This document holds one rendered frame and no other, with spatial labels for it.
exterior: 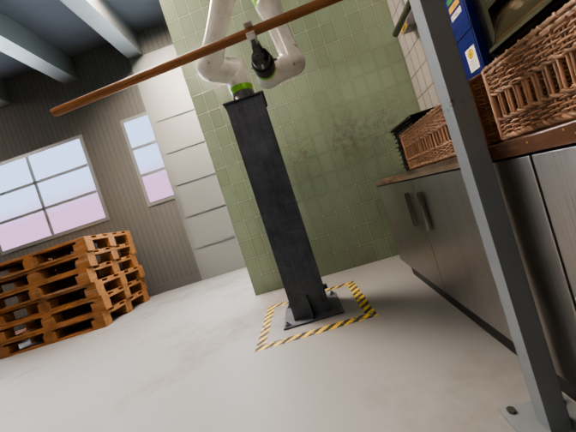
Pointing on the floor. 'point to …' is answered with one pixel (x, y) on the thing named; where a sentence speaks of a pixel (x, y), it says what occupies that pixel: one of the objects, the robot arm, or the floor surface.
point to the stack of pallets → (69, 290)
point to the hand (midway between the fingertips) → (250, 33)
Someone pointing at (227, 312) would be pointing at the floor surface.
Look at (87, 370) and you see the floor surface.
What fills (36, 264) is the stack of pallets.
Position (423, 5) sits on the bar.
